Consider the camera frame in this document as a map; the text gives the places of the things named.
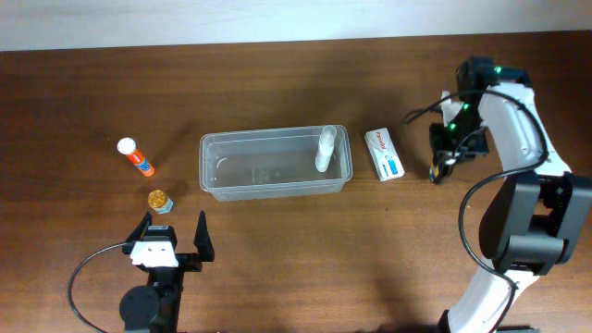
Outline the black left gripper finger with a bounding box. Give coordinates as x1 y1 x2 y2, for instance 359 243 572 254
193 211 215 262
126 212 152 242

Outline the dark bottle white cap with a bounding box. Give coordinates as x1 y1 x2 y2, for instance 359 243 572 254
429 159 456 185

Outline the white Panadol box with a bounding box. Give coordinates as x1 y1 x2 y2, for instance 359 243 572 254
364 128 405 181

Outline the white translucent squeeze bottle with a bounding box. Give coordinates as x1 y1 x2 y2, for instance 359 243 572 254
315 126 337 173

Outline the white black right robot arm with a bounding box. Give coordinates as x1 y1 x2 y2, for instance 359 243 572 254
429 56 591 332

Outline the clear plastic container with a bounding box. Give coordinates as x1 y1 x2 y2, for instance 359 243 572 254
199 125 353 202

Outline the gold lid small jar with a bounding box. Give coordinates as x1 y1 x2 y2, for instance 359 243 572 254
147 190 174 215

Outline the orange Redoxon tablet tube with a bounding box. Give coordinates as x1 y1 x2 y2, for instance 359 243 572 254
117 137 155 177

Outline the black left camera cable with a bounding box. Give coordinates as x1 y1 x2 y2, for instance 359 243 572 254
67 241 135 333

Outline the black camera cable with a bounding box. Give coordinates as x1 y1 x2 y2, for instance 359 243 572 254
67 241 135 333
401 88 550 333

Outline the black right camera cable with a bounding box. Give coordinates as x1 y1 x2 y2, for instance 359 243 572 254
401 88 550 333

